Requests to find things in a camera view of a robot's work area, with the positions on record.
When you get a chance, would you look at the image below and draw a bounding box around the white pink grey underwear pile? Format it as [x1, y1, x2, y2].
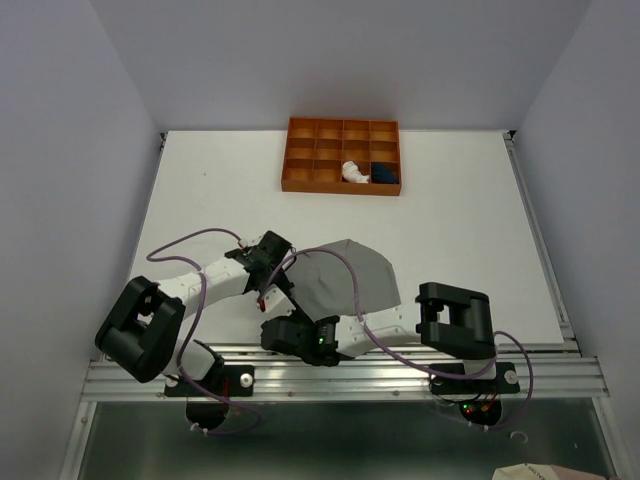
[341, 161, 370, 184]

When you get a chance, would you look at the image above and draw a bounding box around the navy blue underwear white trim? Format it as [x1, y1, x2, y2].
[371, 162, 399, 185]

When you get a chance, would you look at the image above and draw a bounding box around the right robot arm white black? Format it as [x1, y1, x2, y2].
[260, 282, 497, 390]

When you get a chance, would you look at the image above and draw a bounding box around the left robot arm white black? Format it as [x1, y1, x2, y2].
[95, 231, 293, 394]

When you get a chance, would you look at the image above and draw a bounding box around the orange compartment tray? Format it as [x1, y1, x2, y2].
[281, 116, 402, 196]

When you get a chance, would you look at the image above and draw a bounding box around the white pink bag corner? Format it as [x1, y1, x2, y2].
[492, 463, 602, 480]

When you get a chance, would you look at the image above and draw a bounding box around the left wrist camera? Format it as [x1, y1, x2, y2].
[237, 235, 264, 254]

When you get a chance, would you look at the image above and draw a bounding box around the aluminium rail frame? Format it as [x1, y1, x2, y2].
[73, 131, 628, 479]

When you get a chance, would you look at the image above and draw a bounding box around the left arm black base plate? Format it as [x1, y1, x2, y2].
[163, 364, 255, 398]

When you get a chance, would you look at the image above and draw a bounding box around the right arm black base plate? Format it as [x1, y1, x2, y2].
[430, 362, 521, 398]

